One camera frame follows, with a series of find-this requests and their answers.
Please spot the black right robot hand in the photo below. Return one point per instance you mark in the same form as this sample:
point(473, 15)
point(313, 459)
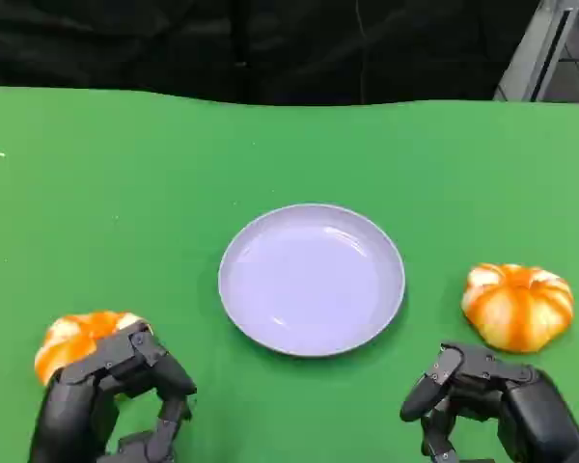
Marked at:
point(526, 410)

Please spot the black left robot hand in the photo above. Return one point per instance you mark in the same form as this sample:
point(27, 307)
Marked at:
point(77, 400)

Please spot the orange white toy bread roll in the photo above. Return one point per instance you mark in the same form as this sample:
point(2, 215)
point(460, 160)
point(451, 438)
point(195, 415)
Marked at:
point(516, 308)
point(74, 337)

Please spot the green table cloth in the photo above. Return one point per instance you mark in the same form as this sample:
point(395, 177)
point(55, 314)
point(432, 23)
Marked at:
point(125, 217)

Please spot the lilac plate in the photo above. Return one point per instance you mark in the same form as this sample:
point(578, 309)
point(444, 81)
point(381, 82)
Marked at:
point(309, 284)

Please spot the black backdrop cloth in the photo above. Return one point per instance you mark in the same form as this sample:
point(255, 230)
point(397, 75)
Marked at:
point(222, 43)

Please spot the grey metal frame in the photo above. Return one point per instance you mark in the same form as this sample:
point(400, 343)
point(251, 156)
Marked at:
point(535, 53)

